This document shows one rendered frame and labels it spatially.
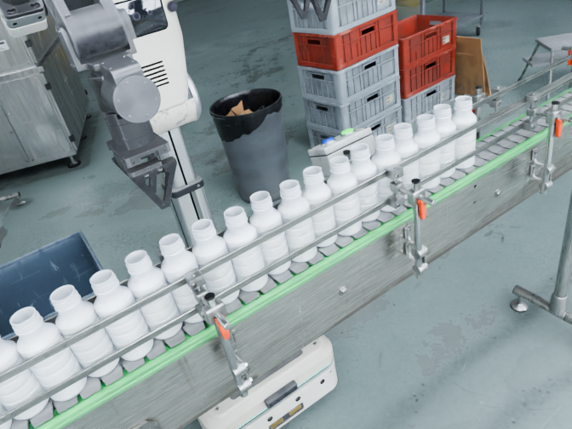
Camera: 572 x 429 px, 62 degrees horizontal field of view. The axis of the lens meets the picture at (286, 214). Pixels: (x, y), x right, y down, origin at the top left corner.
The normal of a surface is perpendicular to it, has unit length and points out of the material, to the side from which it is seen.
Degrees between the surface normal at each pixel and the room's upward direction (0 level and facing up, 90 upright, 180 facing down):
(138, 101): 89
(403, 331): 0
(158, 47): 90
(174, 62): 90
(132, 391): 90
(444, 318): 0
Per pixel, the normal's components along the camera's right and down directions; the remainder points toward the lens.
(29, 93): 0.27, 0.48
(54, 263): 0.55, 0.37
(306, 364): 0.14, -0.52
